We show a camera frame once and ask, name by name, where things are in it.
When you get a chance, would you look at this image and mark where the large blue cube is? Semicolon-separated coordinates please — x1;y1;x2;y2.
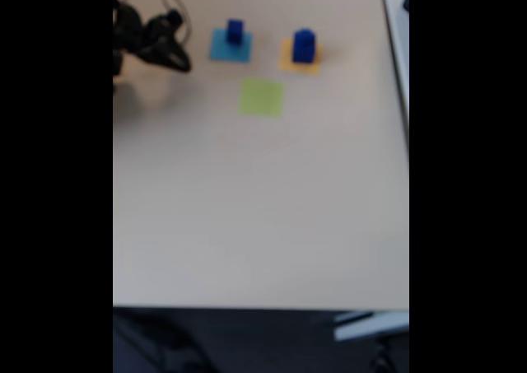
291;28;318;64

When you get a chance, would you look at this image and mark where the white grey bar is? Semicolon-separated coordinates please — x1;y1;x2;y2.
333;310;410;342

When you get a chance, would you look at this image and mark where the small blue cube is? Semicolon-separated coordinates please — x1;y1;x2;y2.
226;18;245;45

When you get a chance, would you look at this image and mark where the orange square sheet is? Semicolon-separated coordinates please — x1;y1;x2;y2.
278;36;323;77

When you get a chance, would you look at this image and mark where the white neighbouring table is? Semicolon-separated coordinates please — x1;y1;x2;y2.
378;0;410;154

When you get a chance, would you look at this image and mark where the thin camera cable loop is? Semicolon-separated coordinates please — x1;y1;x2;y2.
161;0;194;45

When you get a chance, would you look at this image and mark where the blue square sheet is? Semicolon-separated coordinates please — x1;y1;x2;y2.
209;26;254;64

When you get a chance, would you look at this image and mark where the green square sheet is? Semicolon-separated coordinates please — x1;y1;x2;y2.
238;77;286;119

